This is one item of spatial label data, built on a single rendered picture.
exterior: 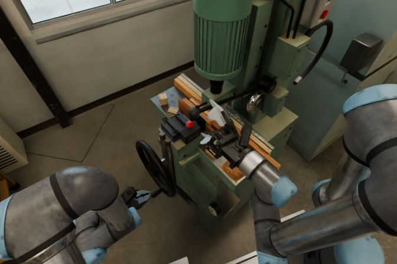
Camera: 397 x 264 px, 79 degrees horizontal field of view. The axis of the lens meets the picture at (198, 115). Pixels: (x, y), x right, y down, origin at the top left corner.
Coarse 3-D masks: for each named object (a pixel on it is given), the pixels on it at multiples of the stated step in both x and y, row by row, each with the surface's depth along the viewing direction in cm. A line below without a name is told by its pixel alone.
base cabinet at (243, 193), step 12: (288, 132) 131; (276, 144) 129; (276, 156) 148; (180, 168) 138; (192, 168) 121; (180, 180) 152; (192, 180) 131; (204, 180) 115; (192, 192) 143; (204, 192) 123; (216, 192) 110; (240, 192) 142; (204, 204) 135; (240, 204) 165; (204, 216) 149; (228, 216) 161; (216, 228) 159
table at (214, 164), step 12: (156, 96) 121; (168, 96) 121; (180, 96) 121; (156, 108) 119; (168, 108) 115; (204, 144) 102; (192, 156) 101; (204, 156) 99; (216, 168) 96; (228, 180) 92; (240, 180) 91
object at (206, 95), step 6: (228, 84) 102; (204, 90) 99; (222, 90) 99; (228, 90) 99; (234, 90) 102; (204, 96) 98; (210, 96) 97; (216, 96) 97; (222, 96) 98; (228, 96) 101
